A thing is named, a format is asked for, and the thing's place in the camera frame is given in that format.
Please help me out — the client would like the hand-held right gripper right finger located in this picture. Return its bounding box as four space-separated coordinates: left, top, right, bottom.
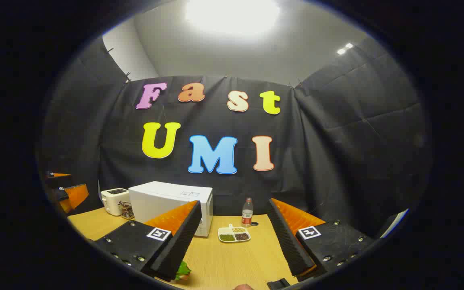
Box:
267 198 373 282

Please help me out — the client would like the bread and lettuce sandwich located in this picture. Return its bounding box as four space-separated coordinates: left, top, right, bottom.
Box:
171 261 192 284

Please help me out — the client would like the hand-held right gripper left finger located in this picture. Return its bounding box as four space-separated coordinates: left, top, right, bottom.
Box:
94 200 202 282

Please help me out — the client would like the large ceiling light panel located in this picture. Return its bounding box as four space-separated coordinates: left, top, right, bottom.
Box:
186 0 281 36

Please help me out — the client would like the white toaster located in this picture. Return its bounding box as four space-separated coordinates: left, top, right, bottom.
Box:
101 188 130 216

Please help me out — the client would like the plastic bottle with red label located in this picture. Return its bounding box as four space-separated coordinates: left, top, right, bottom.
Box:
242 198 254 228

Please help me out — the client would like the white divided dish of beans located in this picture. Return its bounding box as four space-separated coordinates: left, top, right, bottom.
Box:
217 224 251 242

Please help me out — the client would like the black table clamp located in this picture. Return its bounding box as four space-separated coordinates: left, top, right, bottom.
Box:
267 278 291 290

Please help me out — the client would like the metal wire basket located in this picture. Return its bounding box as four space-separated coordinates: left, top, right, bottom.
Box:
119 201 135 220

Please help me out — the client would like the white microwave oven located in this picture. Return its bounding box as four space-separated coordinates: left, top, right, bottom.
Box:
128 181 213 237

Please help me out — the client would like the white panel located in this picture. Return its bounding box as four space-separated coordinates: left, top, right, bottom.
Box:
380 208 410 239

